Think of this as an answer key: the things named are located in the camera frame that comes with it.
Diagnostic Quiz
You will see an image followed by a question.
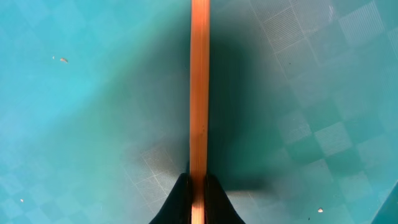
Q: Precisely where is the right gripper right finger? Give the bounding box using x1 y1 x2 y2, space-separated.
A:
205 174 245 224

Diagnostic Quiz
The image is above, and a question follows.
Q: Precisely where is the teal serving tray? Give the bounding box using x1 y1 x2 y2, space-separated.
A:
1 0 397 223

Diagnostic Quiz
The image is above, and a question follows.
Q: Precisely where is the wooden chopstick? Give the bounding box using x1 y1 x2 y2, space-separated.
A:
190 0 210 224

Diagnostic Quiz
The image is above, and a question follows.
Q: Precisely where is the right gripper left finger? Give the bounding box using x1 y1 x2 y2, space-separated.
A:
149 173 190 224

